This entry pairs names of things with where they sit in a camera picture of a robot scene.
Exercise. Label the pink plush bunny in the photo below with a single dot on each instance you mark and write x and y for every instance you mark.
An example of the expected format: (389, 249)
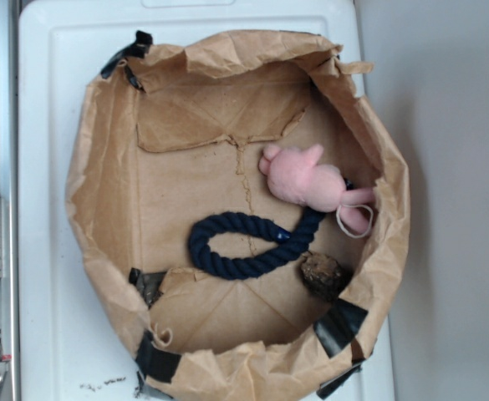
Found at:
(296, 176)

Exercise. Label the brown paper bag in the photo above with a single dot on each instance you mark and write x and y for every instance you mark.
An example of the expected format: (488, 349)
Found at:
(172, 135)

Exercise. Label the brown rough rock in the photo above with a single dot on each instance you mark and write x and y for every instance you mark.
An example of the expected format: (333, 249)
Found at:
(324, 277)

